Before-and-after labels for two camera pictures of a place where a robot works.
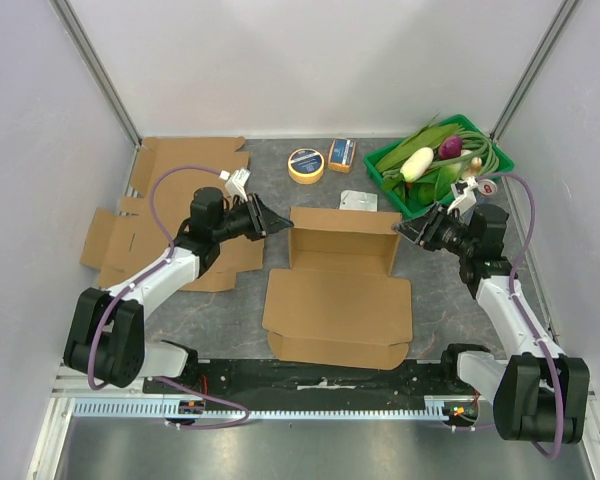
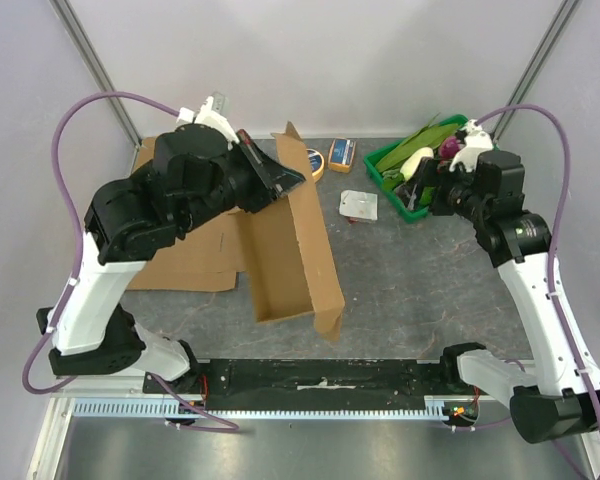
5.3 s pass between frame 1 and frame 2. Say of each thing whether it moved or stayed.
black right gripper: moved
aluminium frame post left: stayed
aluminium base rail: stayed
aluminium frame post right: stayed
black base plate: stayed
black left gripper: moved
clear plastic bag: stayed
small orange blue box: stayed
